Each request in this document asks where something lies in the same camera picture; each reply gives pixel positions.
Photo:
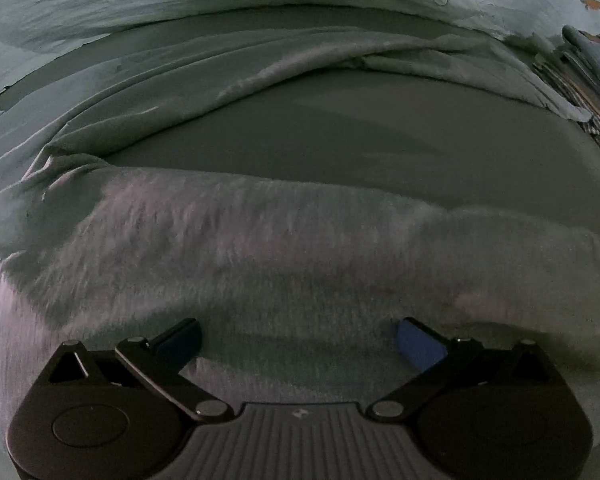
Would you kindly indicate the grey fleece garment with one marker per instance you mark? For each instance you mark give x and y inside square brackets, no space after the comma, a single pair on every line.
[260,240]

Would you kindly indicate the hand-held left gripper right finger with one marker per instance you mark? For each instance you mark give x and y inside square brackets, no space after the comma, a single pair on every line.
[419,346]

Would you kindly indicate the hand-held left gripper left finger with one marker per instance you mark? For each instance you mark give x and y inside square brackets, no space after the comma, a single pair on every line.
[184,344]

